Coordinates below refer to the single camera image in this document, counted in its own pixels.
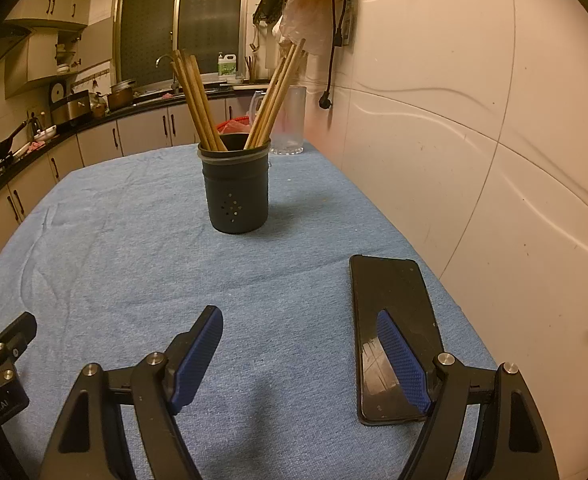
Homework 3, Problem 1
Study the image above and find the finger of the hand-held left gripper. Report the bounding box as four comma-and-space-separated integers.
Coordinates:
0, 311, 38, 364

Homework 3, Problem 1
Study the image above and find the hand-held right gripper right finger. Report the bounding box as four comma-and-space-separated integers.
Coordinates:
376, 309, 560, 480

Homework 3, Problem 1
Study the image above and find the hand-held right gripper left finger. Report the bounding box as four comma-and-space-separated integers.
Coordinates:
36, 305, 225, 480

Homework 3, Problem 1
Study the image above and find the black perforated utensil holder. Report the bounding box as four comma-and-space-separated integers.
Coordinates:
197, 133, 272, 235

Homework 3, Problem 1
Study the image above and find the bunch of wooden chopsticks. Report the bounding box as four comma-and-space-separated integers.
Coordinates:
170, 37, 307, 152

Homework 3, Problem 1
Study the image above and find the black smartphone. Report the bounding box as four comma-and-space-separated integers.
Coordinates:
349, 254, 447, 427

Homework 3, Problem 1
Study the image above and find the blue towel table cover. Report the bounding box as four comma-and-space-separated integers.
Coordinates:
0, 141, 500, 480

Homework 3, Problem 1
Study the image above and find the silver rice cooker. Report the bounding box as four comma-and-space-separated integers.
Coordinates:
50, 91, 93, 127

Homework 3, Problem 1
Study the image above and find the red plastic basket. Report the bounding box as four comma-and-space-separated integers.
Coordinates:
215, 116, 253, 136

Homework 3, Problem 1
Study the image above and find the clear glass pitcher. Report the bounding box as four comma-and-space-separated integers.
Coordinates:
250, 86, 307, 156

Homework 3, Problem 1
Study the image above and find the copper cooking pot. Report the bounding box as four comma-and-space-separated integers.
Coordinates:
106, 79, 137, 112

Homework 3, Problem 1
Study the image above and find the metal sink faucet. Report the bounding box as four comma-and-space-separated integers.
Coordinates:
155, 54, 181, 94

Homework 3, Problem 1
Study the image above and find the white green detergent bottle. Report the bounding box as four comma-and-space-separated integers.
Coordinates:
217, 52, 239, 79

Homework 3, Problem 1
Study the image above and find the kitchen window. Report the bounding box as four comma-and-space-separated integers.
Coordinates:
116, 0, 251, 94

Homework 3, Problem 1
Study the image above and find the translucent plastic bag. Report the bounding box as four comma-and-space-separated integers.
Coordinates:
274, 0, 335, 56

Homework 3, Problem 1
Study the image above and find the black hanging device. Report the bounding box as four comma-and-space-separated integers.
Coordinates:
252, 0, 287, 27

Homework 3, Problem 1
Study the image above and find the black cable with plug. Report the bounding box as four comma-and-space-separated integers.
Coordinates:
318, 0, 351, 111

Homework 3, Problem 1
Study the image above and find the wall shelf with bowls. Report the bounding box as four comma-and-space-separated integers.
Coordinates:
54, 30, 82, 74

